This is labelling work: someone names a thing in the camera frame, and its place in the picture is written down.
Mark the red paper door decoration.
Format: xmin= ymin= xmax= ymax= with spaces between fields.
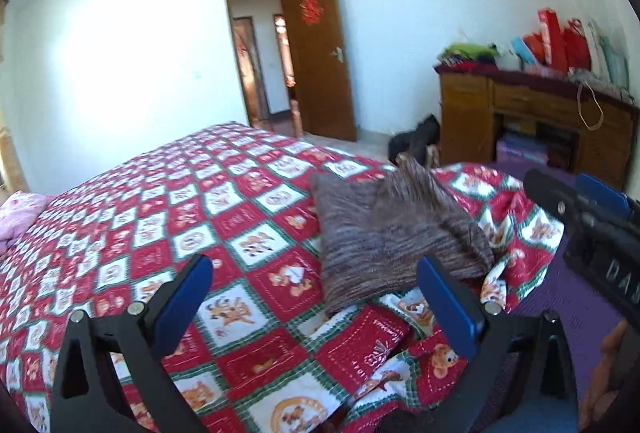
xmin=299 ymin=0 xmax=326 ymax=26

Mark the pink pillow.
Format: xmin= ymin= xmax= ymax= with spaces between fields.
xmin=0 ymin=190 xmax=51 ymax=254

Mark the green folded cloth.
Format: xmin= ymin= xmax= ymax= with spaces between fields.
xmin=442 ymin=42 xmax=501 ymax=58

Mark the purple box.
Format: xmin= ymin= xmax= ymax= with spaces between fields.
xmin=495 ymin=133 xmax=551 ymax=166

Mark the red checked printed quilt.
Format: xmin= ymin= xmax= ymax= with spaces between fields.
xmin=0 ymin=122 xmax=568 ymax=433

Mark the curved wooden headboard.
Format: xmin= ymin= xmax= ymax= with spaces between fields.
xmin=0 ymin=125 xmax=26 ymax=194

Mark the purple floor mat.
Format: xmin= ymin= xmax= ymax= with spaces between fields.
xmin=492 ymin=160 xmax=628 ymax=409

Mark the brown wooden door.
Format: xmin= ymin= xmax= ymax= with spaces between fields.
xmin=279 ymin=0 xmax=358 ymax=142

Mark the brown knitted sweater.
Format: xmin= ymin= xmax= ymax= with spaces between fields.
xmin=309 ymin=155 xmax=496 ymax=316

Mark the wide red gift bag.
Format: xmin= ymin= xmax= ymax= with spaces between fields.
xmin=562 ymin=18 xmax=592 ymax=71

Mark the blue gift bag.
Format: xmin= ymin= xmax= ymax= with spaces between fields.
xmin=510 ymin=35 xmax=540 ymax=66

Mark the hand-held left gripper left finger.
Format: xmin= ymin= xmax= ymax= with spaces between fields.
xmin=50 ymin=253 xmax=216 ymax=433

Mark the tall red gift bag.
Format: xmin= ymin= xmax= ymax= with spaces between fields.
xmin=537 ymin=8 xmax=568 ymax=74

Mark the black bag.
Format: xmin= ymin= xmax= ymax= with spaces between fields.
xmin=387 ymin=114 xmax=442 ymax=164

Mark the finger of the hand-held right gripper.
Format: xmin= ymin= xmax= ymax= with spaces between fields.
xmin=522 ymin=168 xmax=587 ymax=225
xmin=575 ymin=172 xmax=640 ymax=221

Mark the brown wooden desk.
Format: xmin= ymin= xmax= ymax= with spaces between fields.
xmin=434 ymin=63 xmax=640 ymax=191

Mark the person's right hand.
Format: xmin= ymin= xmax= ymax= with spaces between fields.
xmin=579 ymin=318 xmax=640 ymax=433

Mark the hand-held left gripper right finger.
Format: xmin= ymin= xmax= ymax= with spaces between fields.
xmin=416 ymin=255 xmax=581 ymax=433

